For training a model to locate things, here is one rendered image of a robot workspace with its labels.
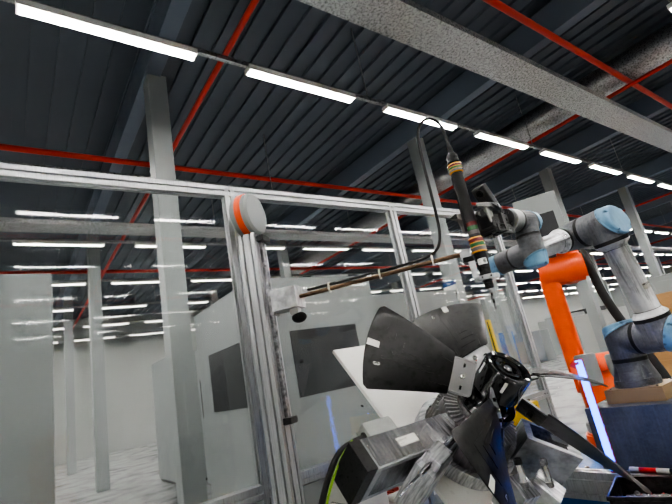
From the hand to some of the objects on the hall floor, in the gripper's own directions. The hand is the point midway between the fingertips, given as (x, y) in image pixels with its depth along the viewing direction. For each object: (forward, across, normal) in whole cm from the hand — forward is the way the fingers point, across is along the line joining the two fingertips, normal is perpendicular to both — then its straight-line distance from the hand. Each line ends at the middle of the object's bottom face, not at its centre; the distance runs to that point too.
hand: (464, 210), depth 128 cm
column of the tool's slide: (+38, +60, -167) cm, 182 cm away
